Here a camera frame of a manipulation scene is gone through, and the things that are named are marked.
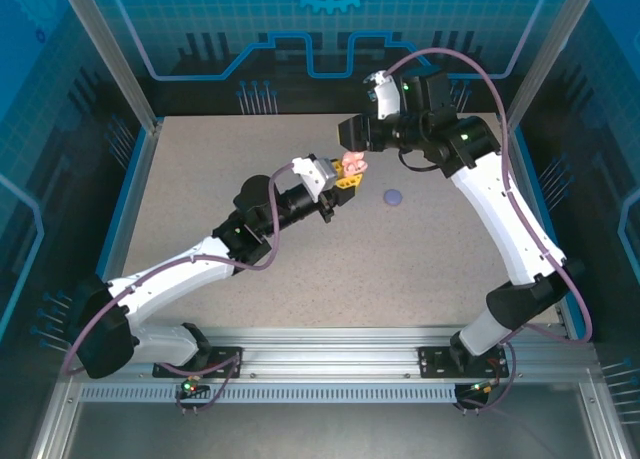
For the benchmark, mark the pink earbud charging case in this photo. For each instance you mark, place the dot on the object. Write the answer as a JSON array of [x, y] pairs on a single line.
[[355, 164]]

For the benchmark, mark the purple earbud charging case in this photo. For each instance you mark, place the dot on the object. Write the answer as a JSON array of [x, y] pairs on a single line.
[[393, 197]]

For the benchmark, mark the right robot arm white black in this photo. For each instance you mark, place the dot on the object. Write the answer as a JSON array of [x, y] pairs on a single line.
[[500, 214]]

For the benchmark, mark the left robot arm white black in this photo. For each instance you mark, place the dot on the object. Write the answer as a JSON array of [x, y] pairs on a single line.
[[170, 279]]

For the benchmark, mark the left LED connector board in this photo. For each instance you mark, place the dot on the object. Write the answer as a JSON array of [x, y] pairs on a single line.
[[192, 385]]

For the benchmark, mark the led connector board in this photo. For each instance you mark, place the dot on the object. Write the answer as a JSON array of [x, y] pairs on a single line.
[[475, 389], [192, 385]]

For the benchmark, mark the right LED connector board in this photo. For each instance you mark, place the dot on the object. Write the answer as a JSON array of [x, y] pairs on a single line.
[[475, 389]]

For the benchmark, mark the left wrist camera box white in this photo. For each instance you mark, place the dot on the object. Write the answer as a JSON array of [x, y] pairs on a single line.
[[307, 176]]

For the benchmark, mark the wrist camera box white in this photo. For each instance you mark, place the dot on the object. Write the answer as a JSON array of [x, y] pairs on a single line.
[[307, 176], [387, 101]]

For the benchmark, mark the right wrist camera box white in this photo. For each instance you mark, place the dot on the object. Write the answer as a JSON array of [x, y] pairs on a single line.
[[387, 101]]

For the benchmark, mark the right side rail blue trim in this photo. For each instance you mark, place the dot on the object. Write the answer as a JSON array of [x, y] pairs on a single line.
[[522, 179]]

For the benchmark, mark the rail blue trim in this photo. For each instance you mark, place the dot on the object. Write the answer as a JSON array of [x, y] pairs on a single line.
[[522, 179], [139, 179]]

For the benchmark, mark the right aluminium frame post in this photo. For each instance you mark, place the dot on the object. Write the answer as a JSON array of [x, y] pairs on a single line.
[[546, 59]]

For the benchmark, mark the aluminium frame post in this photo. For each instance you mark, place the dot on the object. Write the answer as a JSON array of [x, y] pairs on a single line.
[[546, 59], [115, 59]]

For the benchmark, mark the aluminium mounting rail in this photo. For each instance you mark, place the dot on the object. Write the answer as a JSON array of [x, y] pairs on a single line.
[[325, 349]]

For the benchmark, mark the left side rail blue trim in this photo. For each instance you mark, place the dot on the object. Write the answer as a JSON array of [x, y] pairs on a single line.
[[139, 179]]

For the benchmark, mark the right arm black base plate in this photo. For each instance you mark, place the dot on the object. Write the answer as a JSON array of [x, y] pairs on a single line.
[[432, 364]]

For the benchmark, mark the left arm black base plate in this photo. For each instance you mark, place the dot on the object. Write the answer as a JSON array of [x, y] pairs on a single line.
[[165, 371]]

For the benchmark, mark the aluminium lower frame tray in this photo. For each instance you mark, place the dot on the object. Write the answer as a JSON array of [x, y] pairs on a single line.
[[325, 434]]

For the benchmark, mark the left aluminium frame post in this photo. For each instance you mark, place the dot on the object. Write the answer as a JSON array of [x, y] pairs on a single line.
[[115, 59]]

